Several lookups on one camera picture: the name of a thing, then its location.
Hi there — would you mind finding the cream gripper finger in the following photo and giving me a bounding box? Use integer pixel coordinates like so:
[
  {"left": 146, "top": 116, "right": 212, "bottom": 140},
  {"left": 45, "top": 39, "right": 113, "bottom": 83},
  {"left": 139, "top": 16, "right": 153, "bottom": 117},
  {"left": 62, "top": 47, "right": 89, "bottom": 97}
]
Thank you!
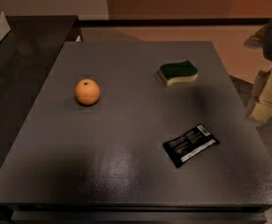
[{"left": 247, "top": 69, "right": 272, "bottom": 122}]

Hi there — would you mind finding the green and yellow sponge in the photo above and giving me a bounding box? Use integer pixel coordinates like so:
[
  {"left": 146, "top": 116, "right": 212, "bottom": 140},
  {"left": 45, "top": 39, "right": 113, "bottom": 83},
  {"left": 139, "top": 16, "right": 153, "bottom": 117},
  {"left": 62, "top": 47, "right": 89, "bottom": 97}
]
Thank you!
[{"left": 158, "top": 61, "right": 198, "bottom": 87}]

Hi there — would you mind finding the black snack packet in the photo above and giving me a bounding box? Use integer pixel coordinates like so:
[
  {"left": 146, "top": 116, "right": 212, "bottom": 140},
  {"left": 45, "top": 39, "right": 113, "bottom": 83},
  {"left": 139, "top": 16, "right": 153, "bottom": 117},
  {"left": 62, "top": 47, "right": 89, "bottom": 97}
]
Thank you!
[{"left": 163, "top": 123, "right": 220, "bottom": 168}]

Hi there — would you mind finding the orange fruit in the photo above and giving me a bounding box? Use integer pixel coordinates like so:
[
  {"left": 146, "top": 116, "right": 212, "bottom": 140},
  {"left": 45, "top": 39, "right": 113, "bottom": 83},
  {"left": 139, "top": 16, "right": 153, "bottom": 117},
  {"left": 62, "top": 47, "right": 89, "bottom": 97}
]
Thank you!
[{"left": 75, "top": 79, "right": 100, "bottom": 105}]

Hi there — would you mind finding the dark side table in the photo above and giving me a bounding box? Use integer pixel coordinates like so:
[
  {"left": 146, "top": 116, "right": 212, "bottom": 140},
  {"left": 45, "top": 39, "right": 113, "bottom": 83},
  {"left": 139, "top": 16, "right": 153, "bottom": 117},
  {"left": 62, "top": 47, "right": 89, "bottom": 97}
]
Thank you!
[{"left": 0, "top": 15, "right": 78, "bottom": 169}]

